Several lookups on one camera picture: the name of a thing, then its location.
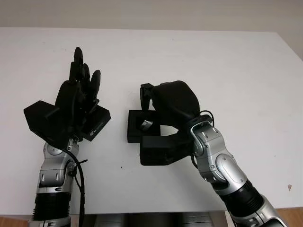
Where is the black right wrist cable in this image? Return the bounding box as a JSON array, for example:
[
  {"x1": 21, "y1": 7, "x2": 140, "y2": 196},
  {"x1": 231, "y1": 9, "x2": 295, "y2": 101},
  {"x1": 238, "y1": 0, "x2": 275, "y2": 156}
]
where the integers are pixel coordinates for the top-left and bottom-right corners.
[{"x1": 191, "y1": 110, "x2": 215, "y2": 169}]

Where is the black foam-lined camera box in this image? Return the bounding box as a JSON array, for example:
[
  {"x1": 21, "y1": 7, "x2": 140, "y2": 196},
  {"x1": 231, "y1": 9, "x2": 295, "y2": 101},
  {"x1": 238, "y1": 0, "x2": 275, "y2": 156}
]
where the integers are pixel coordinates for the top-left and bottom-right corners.
[{"x1": 126, "y1": 109, "x2": 161, "y2": 144}]

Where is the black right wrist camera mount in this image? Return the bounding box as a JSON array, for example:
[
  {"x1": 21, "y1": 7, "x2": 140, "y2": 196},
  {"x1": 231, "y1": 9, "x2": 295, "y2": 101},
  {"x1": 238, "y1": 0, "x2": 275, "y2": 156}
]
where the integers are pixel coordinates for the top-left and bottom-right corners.
[{"x1": 139, "y1": 136, "x2": 195, "y2": 166}]

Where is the grey robot torso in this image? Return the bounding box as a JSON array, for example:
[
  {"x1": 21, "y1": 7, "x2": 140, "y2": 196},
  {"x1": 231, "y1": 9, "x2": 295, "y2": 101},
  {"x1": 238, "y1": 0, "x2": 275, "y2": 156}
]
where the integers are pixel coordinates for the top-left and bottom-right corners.
[{"x1": 82, "y1": 208, "x2": 235, "y2": 227}]

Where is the small silver RealSense camera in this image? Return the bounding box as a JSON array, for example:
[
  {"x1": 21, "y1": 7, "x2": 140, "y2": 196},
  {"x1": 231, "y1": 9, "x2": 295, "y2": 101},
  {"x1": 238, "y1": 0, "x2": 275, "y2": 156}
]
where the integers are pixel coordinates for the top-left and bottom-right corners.
[{"x1": 139, "y1": 120, "x2": 153, "y2": 131}]

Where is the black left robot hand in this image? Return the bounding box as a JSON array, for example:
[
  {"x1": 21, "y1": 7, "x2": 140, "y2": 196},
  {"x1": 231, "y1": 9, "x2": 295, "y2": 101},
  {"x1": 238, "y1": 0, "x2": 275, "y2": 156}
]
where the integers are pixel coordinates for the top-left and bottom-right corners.
[{"x1": 55, "y1": 46, "x2": 102, "y2": 140}]

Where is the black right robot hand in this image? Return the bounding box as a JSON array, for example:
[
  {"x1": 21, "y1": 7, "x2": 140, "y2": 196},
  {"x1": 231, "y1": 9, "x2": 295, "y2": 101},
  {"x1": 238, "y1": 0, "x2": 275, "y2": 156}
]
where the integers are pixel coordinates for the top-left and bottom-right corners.
[{"x1": 140, "y1": 80, "x2": 202, "y2": 145}]

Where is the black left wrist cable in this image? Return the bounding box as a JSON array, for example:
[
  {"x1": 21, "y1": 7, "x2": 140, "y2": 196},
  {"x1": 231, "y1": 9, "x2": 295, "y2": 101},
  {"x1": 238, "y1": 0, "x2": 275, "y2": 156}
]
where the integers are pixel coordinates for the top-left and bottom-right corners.
[{"x1": 61, "y1": 146, "x2": 89, "y2": 227}]

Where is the black RealSense box lid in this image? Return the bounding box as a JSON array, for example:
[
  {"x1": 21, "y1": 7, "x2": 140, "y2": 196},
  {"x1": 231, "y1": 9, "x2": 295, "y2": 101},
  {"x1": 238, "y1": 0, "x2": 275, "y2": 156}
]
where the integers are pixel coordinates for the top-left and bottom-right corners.
[{"x1": 81, "y1": 105, "x2": 112, "y2": 142}]

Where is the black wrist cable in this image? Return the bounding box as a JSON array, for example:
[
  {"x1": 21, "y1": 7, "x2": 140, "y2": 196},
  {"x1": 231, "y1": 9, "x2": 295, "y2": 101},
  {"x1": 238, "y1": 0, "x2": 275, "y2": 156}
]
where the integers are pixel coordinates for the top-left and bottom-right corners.
[
  {"x1": 191, "y1": 110, "x2": 215, "y2": 169},
  {"x1": 61, "y1": 146, "x2": 89, "y2": 227}
]

